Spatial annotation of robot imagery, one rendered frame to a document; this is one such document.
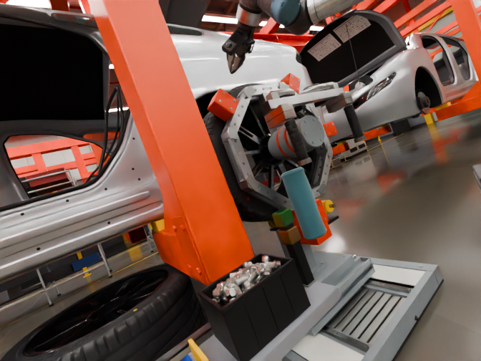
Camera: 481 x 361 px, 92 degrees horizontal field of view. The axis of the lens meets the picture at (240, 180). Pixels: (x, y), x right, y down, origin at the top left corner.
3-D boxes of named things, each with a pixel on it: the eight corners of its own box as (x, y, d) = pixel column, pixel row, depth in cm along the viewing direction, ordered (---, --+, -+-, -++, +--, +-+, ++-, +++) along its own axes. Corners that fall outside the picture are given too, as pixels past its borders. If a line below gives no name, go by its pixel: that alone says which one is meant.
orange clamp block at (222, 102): (230, 109, 98) (212, 97, 94) (240, 100, 91) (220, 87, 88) (225, 122, 95) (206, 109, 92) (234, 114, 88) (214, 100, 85)
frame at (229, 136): (333, 184, 120) (297, 85, 120) (345, 182, 115) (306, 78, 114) (254, 227, 92) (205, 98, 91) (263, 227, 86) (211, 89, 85)
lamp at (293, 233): (292, 238, 65) (287, 225, 65) (302, 238, 62) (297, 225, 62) (282, 244, 63) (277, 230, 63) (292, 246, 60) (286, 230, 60)
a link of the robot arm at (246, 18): (253, 15, 82) (232, 2, 84) (249, 30, 86) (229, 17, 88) (265, 12, 88) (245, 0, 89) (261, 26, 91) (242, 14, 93)
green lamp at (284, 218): (285, 221, 65) (280, 208, 65) (295, 221, 62) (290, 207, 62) (275, 227, 63) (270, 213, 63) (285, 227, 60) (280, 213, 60)
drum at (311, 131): (293, 157, 110) (283, 130, 109) (331, 143, 91) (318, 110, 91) (272, 165, 102) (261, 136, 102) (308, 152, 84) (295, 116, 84)
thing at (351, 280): (320, 263, 148) (315, 250, 148) (376, 273, 118) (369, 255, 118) (262, 311, 122) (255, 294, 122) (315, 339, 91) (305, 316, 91)
